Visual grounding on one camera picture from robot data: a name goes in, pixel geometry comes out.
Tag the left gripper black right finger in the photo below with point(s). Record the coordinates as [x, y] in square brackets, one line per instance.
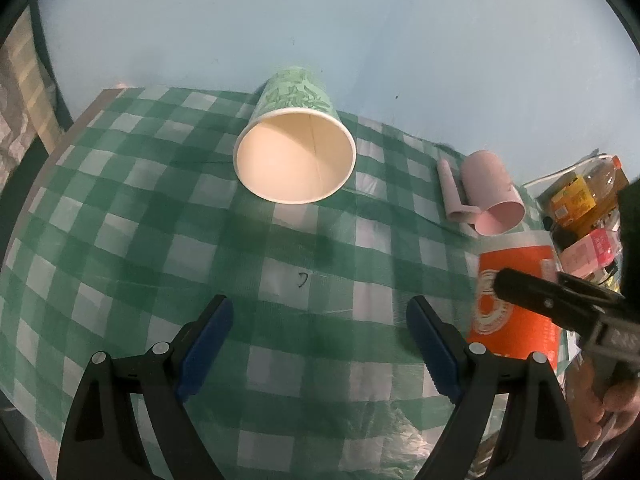
[513, 407]

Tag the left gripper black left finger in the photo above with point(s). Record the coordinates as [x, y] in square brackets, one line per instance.
[101, 438]

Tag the orange paper cup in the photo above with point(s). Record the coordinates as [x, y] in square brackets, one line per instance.
[508, 329]

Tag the green patterned paper cup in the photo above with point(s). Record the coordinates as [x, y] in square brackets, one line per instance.
[294, 149]

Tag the right hand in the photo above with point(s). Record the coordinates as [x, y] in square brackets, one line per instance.
[588, 410]

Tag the pink snack box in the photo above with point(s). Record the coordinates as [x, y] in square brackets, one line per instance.
[593, 252]

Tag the green checkered tablecloth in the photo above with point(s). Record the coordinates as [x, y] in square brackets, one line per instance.
[139, 221]

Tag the pink mug with handle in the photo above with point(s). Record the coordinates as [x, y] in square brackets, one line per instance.
[485, 196]

